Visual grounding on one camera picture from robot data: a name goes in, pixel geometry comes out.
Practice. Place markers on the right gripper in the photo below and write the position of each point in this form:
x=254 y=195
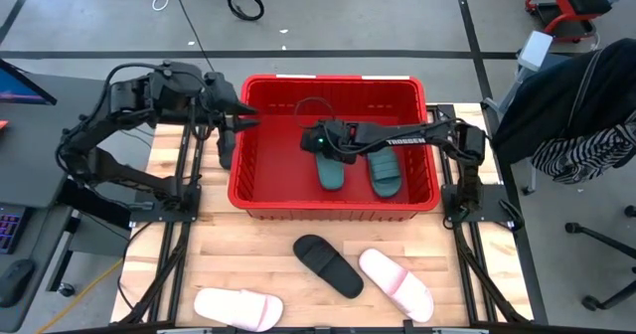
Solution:
x=328 y=140

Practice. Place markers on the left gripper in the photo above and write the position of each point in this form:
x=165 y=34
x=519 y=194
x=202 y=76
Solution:
x=218 y=98

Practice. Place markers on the green rubber slide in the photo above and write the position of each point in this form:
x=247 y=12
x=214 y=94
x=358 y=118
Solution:
x=330 y=175
x=384 y=175

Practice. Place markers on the black rubber slide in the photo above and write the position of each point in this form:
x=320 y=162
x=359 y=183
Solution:
x=328 y=264

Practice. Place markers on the pale pink slide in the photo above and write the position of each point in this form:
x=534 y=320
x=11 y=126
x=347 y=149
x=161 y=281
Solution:
x=238 y=309
x=397 y=284

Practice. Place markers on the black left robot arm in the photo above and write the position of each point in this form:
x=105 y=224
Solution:
x=164 y=88

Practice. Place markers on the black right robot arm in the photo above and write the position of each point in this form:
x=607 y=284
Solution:
x=397 y=140

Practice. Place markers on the red plastic bin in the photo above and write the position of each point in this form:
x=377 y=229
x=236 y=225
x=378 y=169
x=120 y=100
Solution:
x=278 y=175

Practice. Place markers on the black desk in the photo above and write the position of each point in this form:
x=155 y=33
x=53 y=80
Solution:
x=30 y=150

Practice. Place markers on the computer monitor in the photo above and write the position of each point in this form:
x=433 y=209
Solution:
x=20 y=88

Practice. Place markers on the pale grey box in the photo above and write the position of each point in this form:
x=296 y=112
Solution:
x=535 y=48

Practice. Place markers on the black jacket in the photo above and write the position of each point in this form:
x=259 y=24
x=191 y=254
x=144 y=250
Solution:
x=556 y=100

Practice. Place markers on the small red item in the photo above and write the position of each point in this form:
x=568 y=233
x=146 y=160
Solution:
x=3 y=124

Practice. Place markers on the black caster wheel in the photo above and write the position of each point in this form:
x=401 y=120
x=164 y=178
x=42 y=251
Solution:
x=66 y=289

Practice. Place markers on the backlit keyboard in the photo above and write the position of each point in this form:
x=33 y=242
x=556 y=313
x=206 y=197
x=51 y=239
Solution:
x=10 y=232

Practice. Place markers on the black chair base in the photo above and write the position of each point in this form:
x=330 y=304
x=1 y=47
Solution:
x=572 y=228

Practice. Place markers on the black white striped garment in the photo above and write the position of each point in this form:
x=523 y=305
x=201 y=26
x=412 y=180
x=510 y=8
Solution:
x=591 y=152

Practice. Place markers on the black computer mouse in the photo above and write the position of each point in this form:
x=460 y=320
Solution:
x=17 y=282

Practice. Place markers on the black aluminium table frame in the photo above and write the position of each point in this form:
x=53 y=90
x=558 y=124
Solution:
x=444 y=110

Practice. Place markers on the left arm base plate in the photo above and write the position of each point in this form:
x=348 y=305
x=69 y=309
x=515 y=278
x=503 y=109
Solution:
x=149 y=215

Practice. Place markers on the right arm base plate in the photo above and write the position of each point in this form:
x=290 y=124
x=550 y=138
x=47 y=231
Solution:
x=492 y=205

